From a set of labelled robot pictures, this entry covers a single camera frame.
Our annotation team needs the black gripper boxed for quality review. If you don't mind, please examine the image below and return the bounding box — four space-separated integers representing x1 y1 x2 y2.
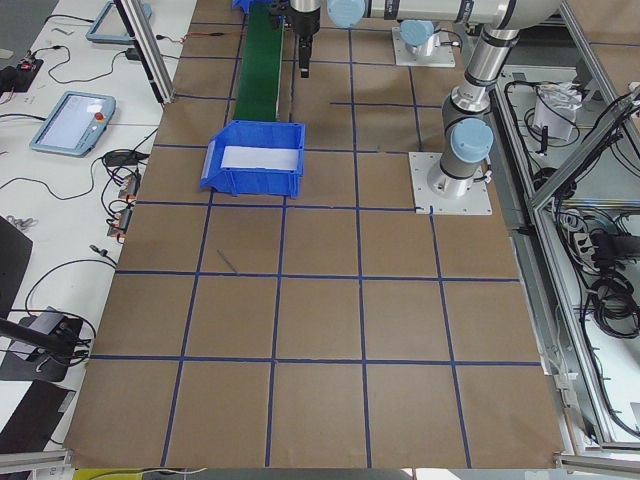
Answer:
289 0 320 78

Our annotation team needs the blue bin at left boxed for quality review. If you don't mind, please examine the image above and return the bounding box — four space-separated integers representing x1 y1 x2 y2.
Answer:
231 0 253 14

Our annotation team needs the green conveyor belt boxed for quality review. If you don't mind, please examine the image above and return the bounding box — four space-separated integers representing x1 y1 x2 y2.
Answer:
234 1 284 121

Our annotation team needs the blue bin with foam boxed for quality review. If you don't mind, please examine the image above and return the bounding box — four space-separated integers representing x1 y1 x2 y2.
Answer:
199 120 306 198

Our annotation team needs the teach pendant far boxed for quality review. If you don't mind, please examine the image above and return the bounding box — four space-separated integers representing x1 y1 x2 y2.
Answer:
85 1 133 46

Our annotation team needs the teach pendant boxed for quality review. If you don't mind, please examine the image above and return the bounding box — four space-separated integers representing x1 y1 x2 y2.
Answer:
29 91 116 157
85 1 133 46

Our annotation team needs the teach pendant near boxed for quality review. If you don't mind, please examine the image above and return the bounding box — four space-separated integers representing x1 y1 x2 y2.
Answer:
29 91 116 157

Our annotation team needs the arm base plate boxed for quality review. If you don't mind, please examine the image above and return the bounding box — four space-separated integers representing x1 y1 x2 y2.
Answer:
409 152 492 216
391 27 456 68

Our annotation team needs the aluminium frame post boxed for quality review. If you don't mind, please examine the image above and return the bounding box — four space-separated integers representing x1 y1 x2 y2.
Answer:
114 0 175 105

